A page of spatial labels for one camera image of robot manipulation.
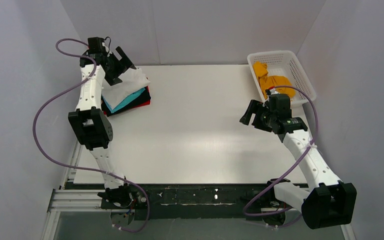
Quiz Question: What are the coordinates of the white t-shirt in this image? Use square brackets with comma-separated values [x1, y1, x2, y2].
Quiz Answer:
[102, 68, 150, 107]

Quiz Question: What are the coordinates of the folded cyan t-shirt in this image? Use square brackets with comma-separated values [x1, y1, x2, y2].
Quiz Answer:
[103, 87, 147, 114]

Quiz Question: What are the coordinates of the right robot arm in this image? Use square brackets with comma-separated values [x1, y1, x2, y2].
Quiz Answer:
[240, 93, 357, 230]

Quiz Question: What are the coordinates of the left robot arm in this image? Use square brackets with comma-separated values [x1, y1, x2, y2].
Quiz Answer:
[68, 37, 137, 205]

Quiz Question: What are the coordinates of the folded red t-shirt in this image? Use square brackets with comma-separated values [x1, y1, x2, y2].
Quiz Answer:
[103, 86, 152, 116]

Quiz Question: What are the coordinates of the yellow t-shirt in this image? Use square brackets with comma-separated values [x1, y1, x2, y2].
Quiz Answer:
[253, 61, 292, 100]

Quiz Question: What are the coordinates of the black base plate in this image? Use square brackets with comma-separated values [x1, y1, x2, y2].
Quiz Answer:
[100, 183, 298, 222]

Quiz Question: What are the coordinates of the white plastic basket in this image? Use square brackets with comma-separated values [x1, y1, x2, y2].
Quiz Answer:
[247, 50, 316, 107]

